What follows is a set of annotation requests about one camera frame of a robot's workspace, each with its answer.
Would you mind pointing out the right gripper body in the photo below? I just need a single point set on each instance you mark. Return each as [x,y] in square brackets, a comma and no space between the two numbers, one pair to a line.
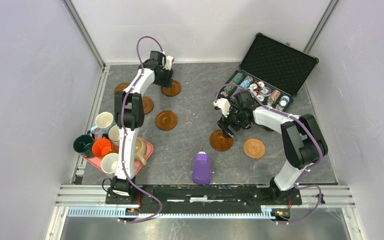
[235,119]

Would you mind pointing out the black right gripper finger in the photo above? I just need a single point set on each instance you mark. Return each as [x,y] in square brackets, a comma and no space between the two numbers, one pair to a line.
[223,125]
[228,132]

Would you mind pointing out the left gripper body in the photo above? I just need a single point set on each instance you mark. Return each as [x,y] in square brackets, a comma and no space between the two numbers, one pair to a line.
[164,79]

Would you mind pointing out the brown wooden coaster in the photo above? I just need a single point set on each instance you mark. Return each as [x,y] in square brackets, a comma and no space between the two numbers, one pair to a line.
[166,120]
[121,87]
[172,91]
[219,142]
[148,104]

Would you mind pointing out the woven rattan coaster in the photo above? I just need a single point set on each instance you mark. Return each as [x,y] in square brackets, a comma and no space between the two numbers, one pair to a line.
[254,148]

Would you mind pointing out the light blue mug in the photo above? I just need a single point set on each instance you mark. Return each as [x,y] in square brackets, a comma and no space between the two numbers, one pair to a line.
[102,124]

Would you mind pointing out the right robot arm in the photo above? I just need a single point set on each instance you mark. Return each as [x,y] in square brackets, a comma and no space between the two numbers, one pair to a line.
[303,142]

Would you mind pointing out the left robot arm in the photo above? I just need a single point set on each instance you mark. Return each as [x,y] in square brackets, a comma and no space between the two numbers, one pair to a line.
[129,115]

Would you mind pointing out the purple plastic box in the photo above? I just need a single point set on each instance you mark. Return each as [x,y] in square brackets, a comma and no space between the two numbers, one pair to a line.
[202,169]

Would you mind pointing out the black poker chip case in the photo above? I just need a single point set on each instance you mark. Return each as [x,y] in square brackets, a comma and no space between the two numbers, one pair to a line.
[270,66]

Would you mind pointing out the beige mug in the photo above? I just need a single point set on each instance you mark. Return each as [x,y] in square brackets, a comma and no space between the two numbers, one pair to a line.
[140,151]

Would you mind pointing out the pink tray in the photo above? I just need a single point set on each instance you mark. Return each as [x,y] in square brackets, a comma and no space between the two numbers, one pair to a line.
[137,164]

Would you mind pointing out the orange mug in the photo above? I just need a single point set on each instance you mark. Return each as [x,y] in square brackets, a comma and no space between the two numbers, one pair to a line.
[103,147]

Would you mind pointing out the dark green mug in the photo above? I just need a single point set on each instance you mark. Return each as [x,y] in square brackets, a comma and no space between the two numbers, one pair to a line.
[83,146]

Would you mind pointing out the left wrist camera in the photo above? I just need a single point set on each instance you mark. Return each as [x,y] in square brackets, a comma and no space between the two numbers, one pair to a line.
[168,62]

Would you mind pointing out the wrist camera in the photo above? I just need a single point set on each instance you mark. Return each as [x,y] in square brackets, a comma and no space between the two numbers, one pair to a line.
[168,62]
[224,105]

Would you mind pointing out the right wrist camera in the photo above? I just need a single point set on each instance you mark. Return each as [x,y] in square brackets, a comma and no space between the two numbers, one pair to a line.
[224,105]

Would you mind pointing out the white mug dark handle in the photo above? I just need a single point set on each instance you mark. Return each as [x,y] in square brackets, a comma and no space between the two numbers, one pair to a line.
[114,135]

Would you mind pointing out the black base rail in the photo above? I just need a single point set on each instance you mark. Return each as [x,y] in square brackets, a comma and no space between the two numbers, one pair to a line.
[212,199]

